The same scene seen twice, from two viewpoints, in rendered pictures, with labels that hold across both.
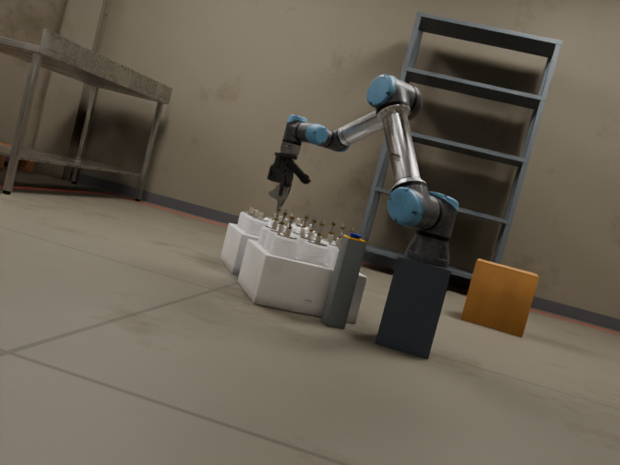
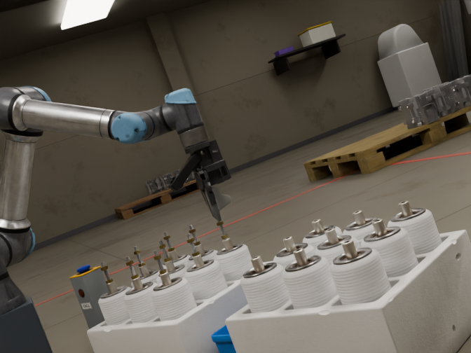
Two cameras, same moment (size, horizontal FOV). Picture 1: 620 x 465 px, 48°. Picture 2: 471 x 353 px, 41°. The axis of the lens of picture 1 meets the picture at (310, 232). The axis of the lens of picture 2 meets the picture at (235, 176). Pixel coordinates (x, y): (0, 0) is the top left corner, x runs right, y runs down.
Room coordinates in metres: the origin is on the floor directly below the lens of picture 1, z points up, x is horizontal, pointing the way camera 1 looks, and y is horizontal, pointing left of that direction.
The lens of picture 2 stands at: (4.26, -0.65, 0.53)
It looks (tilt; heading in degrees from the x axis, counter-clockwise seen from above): 3 degrees down; 150
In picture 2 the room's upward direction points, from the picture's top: 20 degrees counter-clockwise
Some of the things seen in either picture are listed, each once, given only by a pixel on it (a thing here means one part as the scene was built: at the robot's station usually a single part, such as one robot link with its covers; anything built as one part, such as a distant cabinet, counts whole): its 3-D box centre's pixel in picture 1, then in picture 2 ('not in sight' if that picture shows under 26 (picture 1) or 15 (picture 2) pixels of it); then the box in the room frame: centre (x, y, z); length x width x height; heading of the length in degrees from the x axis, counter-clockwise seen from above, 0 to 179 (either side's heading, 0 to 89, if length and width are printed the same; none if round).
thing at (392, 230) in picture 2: not in sight; (382, 234); (3.30, 0.18, 0.25); 0.08 x 0.08 x 0.01
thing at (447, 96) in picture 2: not in sight; (396, 127); (0.77, 2.85, 0.18); 1.29 x 0.92 x 0.36; 78
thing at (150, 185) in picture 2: not in sight; (158, 191); (-4.07, 2.93, 0.18); 1.29 x 0.89 x 0.36; 79
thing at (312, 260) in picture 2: not in sight; (303, 264); (3.22, 0.03, 0.25); 0.08 x 0.08 x 0.01
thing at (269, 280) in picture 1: (299, 280); (193, 326); (2.66, 0.00, 0.09); 0.39 x 0.39 x 0.18; 16
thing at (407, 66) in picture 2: not in sight; (406, 64); (-3.31, 7.67, 0.66); 0.74 x 0.61 x 1.33; 79
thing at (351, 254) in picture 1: (343, 282); (104, 321); (2.40, -0.16, 0.16); 0.07 x 0.07 x 0.31; 16
